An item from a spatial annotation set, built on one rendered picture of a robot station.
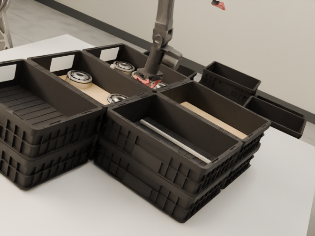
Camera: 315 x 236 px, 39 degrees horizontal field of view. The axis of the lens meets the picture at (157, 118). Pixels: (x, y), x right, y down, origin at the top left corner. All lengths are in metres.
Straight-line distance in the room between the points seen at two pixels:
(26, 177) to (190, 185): 0.49
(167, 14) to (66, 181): 0.71
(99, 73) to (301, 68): 3.17
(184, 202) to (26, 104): 0.64
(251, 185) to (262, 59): 3.06
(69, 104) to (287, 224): 0.89
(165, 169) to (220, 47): 3.53
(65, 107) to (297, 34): 3.42
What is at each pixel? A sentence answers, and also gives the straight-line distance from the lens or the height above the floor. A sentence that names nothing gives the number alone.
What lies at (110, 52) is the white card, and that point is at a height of 0.90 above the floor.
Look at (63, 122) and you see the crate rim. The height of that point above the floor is 0.93.
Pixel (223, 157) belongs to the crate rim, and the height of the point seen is 0.93.
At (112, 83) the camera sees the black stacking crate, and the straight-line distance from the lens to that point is 1.80.
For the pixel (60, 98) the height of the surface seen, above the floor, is 0.88.
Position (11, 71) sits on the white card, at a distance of 1.67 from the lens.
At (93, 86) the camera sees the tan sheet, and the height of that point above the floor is 0.83.
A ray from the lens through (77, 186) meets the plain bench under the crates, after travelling 1.47.
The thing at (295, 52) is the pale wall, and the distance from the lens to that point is 4.71.
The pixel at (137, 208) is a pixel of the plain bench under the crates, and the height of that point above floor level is 0.70.
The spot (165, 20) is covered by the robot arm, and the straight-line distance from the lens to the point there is 1.69.
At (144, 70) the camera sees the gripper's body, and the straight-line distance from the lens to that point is 1.79.
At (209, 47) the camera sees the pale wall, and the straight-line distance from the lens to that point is 4.88.
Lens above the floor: 1.59
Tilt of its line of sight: 26 degrees down
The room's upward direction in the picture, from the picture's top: 19 degrees clockwise
